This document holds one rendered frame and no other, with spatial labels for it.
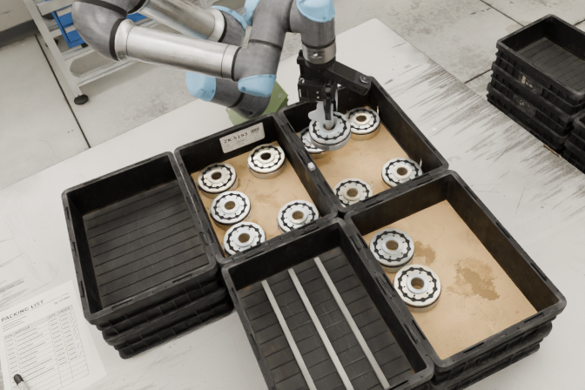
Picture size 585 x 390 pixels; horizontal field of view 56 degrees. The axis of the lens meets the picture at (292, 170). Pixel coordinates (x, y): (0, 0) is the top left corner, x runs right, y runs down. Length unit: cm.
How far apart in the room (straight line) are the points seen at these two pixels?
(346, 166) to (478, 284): 46
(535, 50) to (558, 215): 101
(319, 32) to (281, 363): 70
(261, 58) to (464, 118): 85
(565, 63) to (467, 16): 117
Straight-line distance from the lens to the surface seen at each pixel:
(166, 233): 145
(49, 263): 170
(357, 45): 209
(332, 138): 133
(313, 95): 129
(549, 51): 249
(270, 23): 118
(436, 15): 349
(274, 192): 145
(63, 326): 158
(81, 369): 150
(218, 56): 119
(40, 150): 315
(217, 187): 146
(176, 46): 123
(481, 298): 130
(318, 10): 114
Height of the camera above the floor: 196
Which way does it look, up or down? 49 degrees down
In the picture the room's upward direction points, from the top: 9 degrees counter-clockwise
